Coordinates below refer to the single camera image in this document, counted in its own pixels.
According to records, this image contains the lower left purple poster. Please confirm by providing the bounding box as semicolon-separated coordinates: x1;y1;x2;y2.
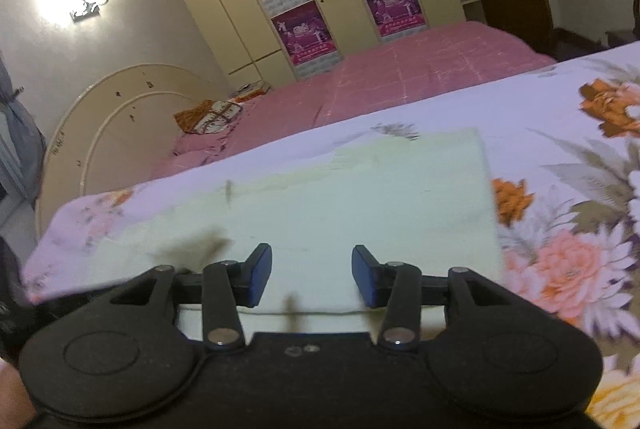
271;1;336;66

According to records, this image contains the pink checked bedsheet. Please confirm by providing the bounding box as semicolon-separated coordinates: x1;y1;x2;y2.
152;22;553;179

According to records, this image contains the dark wooden chair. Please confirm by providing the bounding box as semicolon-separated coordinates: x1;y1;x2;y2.
606;0;640;48

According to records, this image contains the cream curved headboard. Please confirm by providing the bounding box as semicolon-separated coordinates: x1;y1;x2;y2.
36;64;224;235

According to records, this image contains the blue grey curtain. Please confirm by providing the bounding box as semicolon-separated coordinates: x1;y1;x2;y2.
1;62;47;206

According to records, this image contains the cream knit sweater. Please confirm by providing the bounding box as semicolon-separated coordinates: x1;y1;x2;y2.
87;129;502;314

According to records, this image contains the person's left hand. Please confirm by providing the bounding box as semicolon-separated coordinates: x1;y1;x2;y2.
0;361;36;429

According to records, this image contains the wall lamp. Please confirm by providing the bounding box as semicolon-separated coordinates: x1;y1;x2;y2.
70;0;110;23

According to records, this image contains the lilac floral bed blanket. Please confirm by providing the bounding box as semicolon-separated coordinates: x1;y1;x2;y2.
23;45;639;428

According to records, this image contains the lower right purple poster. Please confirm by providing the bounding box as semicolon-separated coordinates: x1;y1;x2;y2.
366;0;427;41

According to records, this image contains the orange patterned pillow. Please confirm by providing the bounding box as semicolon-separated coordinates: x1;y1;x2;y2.
174;100;243;134

